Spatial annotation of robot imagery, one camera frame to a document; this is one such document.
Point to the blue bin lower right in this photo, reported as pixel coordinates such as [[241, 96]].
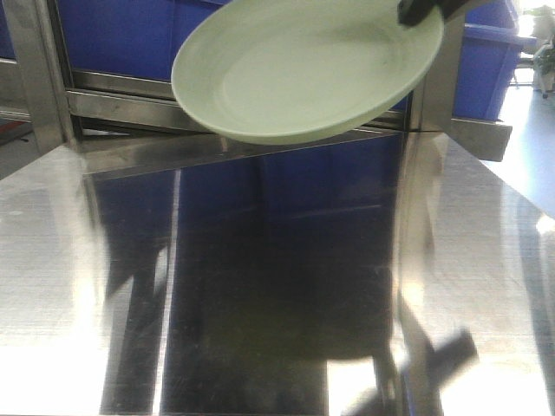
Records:
[[490, 52]]

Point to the stainless steel shelf rack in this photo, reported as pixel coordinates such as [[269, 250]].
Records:
[[125, 123]]

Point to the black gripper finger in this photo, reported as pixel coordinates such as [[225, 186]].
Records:
[[410, 13]]

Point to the green round plate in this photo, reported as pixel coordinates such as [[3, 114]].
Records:
[[288, 72]]

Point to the blue bin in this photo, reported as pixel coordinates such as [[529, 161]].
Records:
[[137, 38], [490, 52]]

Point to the blue bin lower left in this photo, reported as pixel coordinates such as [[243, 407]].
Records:
[[137, 38]]

